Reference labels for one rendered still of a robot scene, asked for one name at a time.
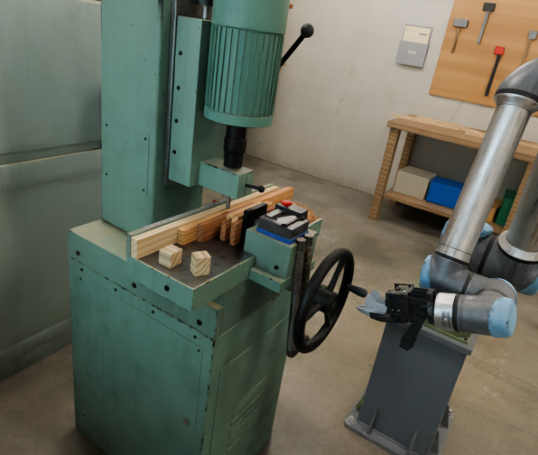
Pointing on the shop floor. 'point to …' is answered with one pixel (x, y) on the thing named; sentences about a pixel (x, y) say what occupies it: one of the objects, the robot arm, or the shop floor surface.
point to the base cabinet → (171, 374)
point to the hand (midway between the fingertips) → (361, 310)
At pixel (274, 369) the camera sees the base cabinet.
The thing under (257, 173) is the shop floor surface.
